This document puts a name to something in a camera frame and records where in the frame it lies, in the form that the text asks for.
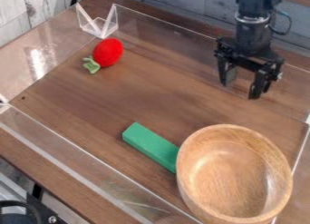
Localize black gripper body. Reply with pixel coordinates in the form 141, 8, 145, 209
214, 37, 285, 81

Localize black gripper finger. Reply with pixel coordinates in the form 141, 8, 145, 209
218, 57, 238, 86
249, 70, 271, 100

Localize red plush strawberry toy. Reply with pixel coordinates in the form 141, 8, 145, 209
83, 38, 123, 74

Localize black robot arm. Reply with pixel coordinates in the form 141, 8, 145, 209
214, 0, 292, 100

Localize green rectangular block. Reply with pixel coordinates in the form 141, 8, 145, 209
123, 122, 179, 173

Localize wooden bowl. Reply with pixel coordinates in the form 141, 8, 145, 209
177, 124, 293, 224

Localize black clamp with screw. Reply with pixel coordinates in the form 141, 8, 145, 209
0, 185, 68, 224

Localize clear acrylic back wall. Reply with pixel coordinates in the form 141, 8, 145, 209
114, 5, 310, 121

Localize clear acrylic wall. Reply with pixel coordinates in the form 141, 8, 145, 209
0, 4, 111, 104
0, 103, 202, 224
114, 5, 310, 121

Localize clear acrylic left wall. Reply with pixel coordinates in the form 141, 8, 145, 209
0, 4, 111, 104

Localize clear acrylic front wall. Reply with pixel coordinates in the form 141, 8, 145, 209
0, 103, 202, 224

